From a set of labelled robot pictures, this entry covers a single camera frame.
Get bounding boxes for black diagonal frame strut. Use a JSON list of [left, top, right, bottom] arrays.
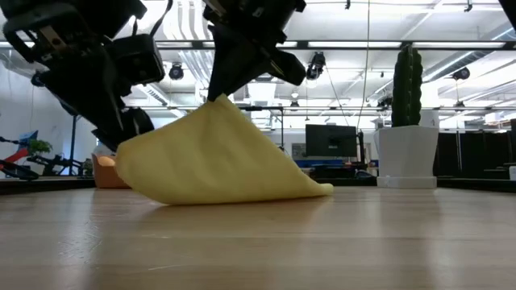
[[498, 0, 516, 21]]

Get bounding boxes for leafy green background plant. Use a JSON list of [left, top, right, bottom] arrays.
[[27, 139, 54, 159]]

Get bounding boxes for black background monitor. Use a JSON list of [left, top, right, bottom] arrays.
[[304, 123, 359, 159]]

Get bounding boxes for yellow microfiber towel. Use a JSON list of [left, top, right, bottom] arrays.
[[114, 93, 335, 207]]

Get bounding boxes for white faceted plant pot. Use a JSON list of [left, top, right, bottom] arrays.
[[373, 125, 440, 190]]

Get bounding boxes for green cactus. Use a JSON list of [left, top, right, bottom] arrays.
[[390, 43, 425, 129]]

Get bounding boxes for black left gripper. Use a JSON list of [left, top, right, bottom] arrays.
[[0, 0, 166, 153]]

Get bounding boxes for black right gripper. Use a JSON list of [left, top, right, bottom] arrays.
[[201, 0, 308, 102]]

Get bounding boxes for black overhead crossbeam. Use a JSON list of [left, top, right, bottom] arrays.
[[155, 39, 516, 52]]

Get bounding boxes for black partition panels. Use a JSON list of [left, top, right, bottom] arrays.
[[433, 130, 516, 181]]

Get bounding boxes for orange plastic basket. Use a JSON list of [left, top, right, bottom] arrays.
[[91, 152, 132, 190]]

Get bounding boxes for blue wall poster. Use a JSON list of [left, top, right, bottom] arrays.
[[16, 129, 40, 159]]

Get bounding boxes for black background rig frame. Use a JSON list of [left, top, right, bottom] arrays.
[[65, 105, 285, 178]]

